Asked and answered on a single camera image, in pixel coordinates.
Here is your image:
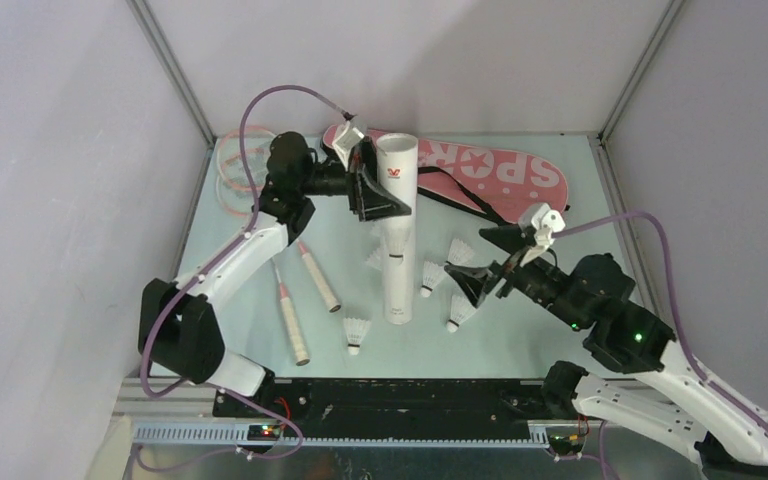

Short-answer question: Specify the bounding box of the aluminium front frame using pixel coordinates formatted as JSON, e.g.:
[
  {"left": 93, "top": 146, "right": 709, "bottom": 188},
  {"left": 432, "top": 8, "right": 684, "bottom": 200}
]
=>
[{"left": 113, "top": 377, "right": 701, "bottom": 479}]

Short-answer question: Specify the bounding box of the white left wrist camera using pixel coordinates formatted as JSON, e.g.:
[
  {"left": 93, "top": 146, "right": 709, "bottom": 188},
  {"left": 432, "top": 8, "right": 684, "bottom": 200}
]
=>
[{"left": 331, "top": 117, "right": 367, "bottom": 171}]

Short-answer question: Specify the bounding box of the white shuttlecock tube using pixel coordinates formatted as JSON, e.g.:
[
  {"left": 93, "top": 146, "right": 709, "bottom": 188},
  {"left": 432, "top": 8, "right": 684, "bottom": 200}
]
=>
[{"left": 375, "top": 133, "right": 419, "bottom": 325}]

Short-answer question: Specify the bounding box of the white shuttlecock beside tube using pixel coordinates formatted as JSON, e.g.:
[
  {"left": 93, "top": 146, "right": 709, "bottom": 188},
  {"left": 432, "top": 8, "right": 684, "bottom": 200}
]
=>
[{"left": 365, "top": 246, "right": 383, "bottom": 271}]

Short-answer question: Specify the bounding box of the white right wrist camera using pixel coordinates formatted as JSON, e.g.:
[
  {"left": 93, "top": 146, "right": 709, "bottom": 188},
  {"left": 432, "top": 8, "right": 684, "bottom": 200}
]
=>
[{"left": 518, "top": 202, "right": 566, "bottom": 267}]

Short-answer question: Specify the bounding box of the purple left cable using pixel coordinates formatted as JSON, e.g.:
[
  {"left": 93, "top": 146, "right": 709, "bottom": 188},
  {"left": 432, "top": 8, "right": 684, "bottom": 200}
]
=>
[{"left": 137, "top": 84, "right": 359, "bottom": 462}]

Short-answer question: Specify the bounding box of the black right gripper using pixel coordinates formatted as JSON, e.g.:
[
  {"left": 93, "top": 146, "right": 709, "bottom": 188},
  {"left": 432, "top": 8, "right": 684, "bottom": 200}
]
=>
[{"left": 441, "top": 223, "right": 586, "bottom": 329}]

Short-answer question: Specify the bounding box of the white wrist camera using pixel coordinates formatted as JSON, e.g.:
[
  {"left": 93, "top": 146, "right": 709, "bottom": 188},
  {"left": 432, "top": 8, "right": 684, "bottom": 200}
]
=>
[
  {"left": 518, "top": 202, "right": 566, "bottom": 267},
  {"left": 331, "top": 117, "right": 367, "bottom": 171}
]

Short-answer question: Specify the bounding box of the white shuttlecock front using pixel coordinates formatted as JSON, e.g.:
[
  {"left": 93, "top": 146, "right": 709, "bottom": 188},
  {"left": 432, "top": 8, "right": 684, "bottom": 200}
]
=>
[{"left": 343, "top": 317, "right": 372, "bottom": 356}]

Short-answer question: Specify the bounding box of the purple cable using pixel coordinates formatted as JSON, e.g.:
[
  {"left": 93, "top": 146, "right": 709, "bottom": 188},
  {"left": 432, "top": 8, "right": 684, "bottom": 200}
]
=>
[
  {"left": 137, "top": 84, "right": 359, "bottom": 462},
  {"left": 549, "top": 210, "right": 768, "bottom": 480}
]

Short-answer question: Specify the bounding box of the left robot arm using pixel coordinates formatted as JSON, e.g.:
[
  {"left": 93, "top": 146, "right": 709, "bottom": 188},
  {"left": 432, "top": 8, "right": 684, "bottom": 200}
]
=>
[{"left": 137, "top": 131, "right": 412, "bottom": 417}]

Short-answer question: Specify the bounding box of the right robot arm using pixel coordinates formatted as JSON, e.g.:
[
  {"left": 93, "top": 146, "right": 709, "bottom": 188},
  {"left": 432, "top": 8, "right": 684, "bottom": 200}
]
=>
[{"left": 445, "top": 226, "right": 768, "bottom": 479}]

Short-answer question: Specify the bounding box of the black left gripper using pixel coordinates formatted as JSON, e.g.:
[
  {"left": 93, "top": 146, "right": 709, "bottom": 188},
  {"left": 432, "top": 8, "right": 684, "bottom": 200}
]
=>
[{"left": 297, "top": 137, "right": 412, "bottom": 222}]

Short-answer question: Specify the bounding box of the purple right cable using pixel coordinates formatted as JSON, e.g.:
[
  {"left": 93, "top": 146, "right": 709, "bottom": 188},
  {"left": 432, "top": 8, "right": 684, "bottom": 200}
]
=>
[{"left": 549, "top": 210, "right": 768, "bottom": 480}]

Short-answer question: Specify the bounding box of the pink sport racket bag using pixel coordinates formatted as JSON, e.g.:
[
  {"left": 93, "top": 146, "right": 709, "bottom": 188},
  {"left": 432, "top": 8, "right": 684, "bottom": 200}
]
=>
[{"left": 321, "top": 124, "right": 571, "bottom": 232}]

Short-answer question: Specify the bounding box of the white shuttlecock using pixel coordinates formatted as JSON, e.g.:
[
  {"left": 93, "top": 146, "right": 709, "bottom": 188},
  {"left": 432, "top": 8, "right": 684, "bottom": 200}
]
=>
[
  {"left": 365, "top": 246, "right": 383, "bottom": 271},
  {"left": 343, "top": 317, "right": 372, "bottom": 356},
  {"left": 447, "top": 238, "right": 475, "bottom": 265},
  {"left": 419, "top": 260, "right": 448, "bottom": 298},
  {"left": 445, "top": 295, "right": 477, "bottom": 333}
]

